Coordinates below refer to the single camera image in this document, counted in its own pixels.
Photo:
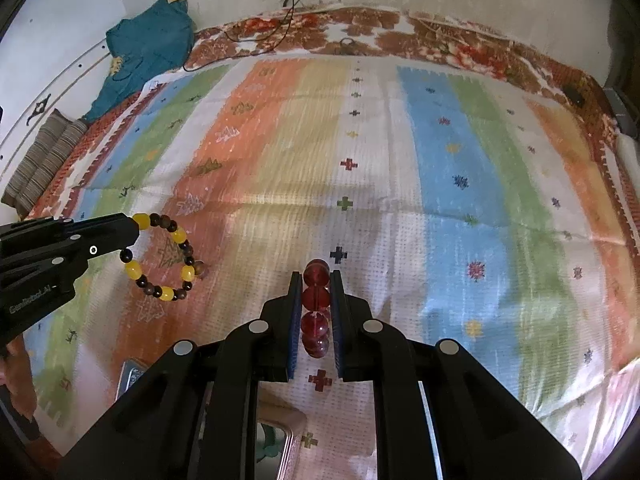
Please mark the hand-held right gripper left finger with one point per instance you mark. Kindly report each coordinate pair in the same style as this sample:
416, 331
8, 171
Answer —
295, 320

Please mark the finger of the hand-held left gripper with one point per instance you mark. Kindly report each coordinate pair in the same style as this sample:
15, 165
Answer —
100, 225
70, 260

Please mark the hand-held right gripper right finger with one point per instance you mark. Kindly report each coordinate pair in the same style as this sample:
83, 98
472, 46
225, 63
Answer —
337, 320

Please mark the rectangular metal tin box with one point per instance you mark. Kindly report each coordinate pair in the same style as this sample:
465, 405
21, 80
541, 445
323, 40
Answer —
285, 452

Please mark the person's left hand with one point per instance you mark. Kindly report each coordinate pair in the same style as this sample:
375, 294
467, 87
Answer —
17, 380

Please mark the striped brown pillow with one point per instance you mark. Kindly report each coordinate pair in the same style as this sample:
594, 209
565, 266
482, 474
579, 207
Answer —
45, 155

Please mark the white bed headboard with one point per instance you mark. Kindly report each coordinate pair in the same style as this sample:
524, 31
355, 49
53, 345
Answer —
60, 80

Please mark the teal shirt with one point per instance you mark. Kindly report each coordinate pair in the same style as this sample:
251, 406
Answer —
145, 45

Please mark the red floral blanket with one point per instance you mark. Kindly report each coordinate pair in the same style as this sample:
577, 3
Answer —
400, 25

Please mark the white bolster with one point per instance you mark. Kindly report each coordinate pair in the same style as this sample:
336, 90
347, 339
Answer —
631, 157

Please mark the grey metal frame piece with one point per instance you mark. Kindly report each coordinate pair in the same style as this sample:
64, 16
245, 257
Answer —
614, 107

